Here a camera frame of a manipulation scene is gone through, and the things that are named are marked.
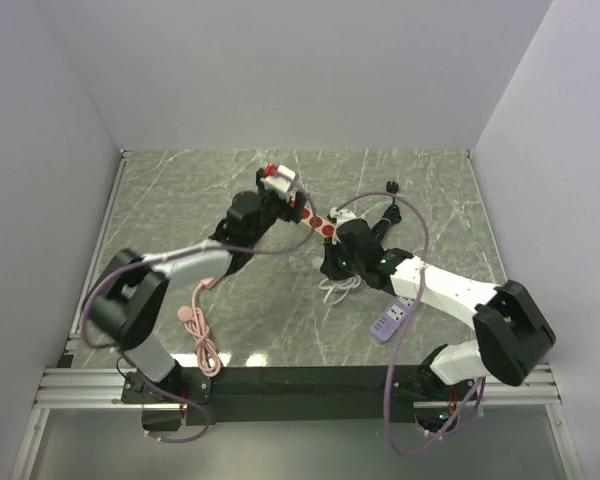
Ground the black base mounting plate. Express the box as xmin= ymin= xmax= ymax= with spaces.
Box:
xmin=121 ymin=365 xmax=483 ymax=432

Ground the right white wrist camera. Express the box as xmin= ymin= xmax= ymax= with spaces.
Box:
xmin=327 ymin=207 xmax=357 ymax=227

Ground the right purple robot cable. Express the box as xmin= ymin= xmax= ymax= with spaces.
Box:
xmin=337 ymin=191 xmax=485 ymax=459

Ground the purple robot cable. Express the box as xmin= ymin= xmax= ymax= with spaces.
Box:
xmin=337 ymin=191 xmax=485 ymax=459
xmin=79 ymin=172 xmax=321 ymax=446

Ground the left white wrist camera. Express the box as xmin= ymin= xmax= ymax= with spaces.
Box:
xmin=260 ymin=164 xmax=298 ymax=201

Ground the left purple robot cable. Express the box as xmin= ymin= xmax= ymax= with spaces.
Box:
xmin=79 ymin=172 xmax=321 ymax=446

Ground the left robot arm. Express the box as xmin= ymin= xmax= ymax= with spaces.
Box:
xmin=80 ymin=165 xmax=308 ymax=402

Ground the pink coiled cable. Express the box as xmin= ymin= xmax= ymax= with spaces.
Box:
xmin=177 ymin=284 xmax=222 ymax=377

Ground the black power cable with plug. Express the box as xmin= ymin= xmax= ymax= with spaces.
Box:
xmin=372 ymin=180 xmax=404 ymax=239

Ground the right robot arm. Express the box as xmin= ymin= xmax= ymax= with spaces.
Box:
xmin=321 ymin=210 xmax=556 ymax=399

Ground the beige red power strip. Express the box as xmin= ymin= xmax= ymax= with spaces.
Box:
xmin=300 ymin=201 xmax=335 ymax=239

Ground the purple power strip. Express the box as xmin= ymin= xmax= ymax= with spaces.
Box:
xmin=369 ymin=297 xmax=413 ymax=345

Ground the white power cable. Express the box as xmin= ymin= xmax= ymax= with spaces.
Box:
xmin=312 ymin=254 xmax=364 ymax=307

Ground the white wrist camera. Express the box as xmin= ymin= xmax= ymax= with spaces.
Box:
xmin=260 ymin=164 xmax=298 ymax=201
xmin=327 ymin=207 xmax=357 ymax=227

